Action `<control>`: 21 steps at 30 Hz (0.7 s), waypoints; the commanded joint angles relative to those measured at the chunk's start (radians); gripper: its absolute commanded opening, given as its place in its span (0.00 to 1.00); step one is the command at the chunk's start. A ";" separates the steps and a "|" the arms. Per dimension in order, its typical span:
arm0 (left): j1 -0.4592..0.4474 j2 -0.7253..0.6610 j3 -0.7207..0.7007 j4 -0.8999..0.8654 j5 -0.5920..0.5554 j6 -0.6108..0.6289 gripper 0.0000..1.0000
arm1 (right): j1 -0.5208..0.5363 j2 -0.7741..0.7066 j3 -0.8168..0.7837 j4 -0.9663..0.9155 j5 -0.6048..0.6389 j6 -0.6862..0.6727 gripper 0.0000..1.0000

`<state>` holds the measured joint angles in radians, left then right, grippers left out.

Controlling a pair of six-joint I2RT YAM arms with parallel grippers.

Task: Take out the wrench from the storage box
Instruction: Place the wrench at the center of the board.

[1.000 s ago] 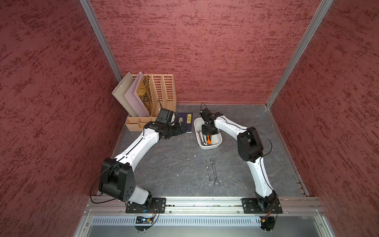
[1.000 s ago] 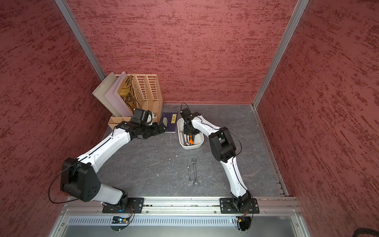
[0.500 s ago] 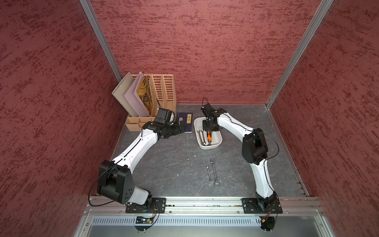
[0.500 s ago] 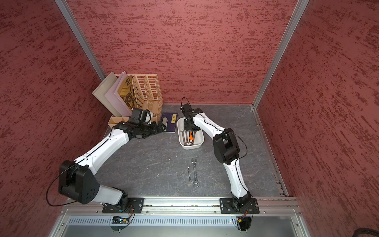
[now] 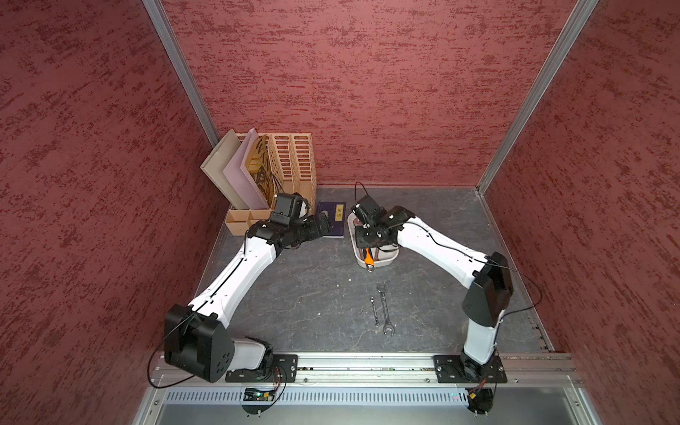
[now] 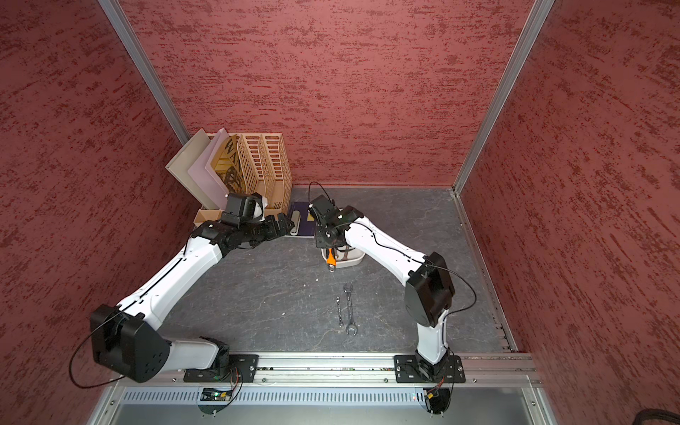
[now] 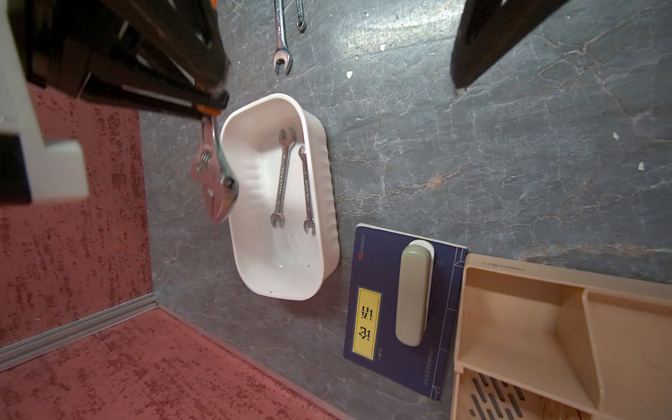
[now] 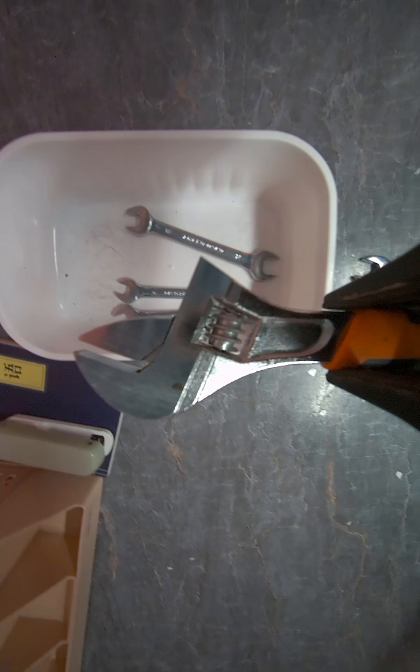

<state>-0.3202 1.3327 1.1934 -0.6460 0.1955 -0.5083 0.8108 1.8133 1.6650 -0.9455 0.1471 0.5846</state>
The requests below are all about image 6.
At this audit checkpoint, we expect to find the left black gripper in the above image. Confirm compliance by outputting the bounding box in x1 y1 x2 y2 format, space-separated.
240 213 295 245

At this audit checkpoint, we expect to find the orange handled adjustable wrench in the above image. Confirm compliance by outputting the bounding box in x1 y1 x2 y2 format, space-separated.
326 247 336 273

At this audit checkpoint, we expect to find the large silver combination wrench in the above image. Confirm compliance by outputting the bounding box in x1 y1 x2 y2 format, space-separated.
344 284 358 336

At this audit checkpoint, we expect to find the small silver combination wrench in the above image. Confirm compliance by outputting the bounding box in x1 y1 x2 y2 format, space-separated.
336 296 344 327

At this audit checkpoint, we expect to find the white plastic storage box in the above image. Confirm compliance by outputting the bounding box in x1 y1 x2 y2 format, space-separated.
322 245 366 269

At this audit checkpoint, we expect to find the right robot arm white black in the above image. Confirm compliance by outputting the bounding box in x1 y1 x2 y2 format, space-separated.
308 196 455 375

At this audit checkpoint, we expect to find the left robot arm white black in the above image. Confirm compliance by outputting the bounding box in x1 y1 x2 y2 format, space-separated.
88 214 294 383

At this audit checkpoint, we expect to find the dark blue notebook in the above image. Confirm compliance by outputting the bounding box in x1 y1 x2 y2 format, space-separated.
288 201 315 238

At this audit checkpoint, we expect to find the silver stapler on notebook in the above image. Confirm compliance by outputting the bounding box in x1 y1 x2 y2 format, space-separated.
290 210 301 234

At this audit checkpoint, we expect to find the yellow patterned book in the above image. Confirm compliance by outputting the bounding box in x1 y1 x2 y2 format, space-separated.
211 135 246 194

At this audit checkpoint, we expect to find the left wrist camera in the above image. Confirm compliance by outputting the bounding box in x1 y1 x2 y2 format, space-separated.
220 193 267 227

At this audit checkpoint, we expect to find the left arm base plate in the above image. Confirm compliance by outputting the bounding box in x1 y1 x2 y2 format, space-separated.
183 354 260 385

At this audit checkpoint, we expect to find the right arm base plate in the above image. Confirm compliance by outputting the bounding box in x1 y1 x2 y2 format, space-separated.
393 354 466 384

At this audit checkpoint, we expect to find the aluminium front rail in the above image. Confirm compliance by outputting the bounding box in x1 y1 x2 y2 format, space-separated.
108 351 543 388

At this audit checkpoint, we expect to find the left corner aluminium post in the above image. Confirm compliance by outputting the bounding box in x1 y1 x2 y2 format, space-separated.
97 0 189 145

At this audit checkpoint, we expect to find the corner aluminium post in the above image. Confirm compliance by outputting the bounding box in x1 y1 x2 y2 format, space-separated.
453 0 554 198
97 0 189 145

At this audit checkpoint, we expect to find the right corner aluminium post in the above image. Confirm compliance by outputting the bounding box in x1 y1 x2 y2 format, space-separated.
453 0 554 198

